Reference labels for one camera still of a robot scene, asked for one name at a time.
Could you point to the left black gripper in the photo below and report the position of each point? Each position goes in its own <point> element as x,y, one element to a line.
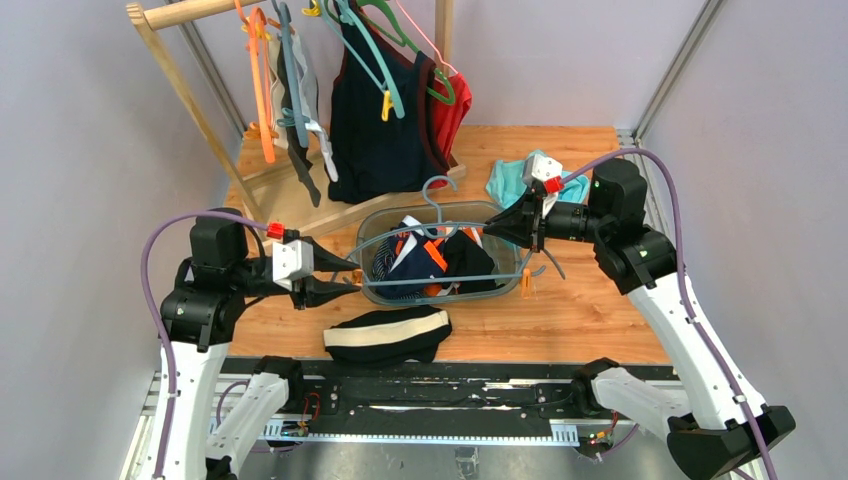
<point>299,285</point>

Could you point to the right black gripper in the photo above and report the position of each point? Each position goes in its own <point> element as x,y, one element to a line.
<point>539,221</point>

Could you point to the pink thin hanger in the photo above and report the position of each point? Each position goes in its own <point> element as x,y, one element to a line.
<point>434,47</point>

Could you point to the white grey underwear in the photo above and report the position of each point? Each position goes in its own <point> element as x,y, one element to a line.
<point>296,118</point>

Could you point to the teal clip hanger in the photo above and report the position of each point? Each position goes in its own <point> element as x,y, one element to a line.
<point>391,99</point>

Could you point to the red garment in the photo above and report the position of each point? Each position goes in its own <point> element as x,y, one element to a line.
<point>445,119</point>

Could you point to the striped navy underwear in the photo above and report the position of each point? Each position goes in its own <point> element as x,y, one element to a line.
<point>383,261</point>

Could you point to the clear plastic basket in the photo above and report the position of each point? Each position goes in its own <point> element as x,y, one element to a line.
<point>437,218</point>

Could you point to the teal cloth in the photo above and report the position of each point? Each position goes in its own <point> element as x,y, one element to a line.
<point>505,185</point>

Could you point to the grey-blue clip hanger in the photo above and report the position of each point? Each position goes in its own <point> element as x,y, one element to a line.
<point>437,225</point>

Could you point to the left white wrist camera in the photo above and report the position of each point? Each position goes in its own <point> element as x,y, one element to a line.
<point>291,262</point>

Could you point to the orange white underwear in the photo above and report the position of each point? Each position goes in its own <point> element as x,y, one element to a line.
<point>434,249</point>

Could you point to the black cream-band underwear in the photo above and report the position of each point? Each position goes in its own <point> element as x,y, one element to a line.
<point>387,338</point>

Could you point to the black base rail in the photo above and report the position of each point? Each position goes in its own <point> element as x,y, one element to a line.
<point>443,403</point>

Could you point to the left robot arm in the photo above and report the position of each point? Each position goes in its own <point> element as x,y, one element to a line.
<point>234,263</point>

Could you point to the navy orange boxer underwear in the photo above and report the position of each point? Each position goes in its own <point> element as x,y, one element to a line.
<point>412,263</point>

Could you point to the aluminium frame rail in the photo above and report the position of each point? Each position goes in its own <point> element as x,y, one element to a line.
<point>657,215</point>

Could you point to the dark navy tank top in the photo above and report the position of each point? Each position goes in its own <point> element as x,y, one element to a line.
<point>373,157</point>

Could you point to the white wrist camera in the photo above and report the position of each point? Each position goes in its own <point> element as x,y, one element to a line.
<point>291,262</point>
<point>543,177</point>

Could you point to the wooden clothes rack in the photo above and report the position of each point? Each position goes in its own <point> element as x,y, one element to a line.
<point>274,194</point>

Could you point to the black underwear in basket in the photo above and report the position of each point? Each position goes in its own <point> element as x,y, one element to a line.
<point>465,256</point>

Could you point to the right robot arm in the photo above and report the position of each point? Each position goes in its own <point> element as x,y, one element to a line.
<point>720,422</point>

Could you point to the orange hanger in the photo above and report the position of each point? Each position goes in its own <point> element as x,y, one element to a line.
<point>259,29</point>

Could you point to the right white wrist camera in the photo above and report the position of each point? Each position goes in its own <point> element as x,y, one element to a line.
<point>543,177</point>

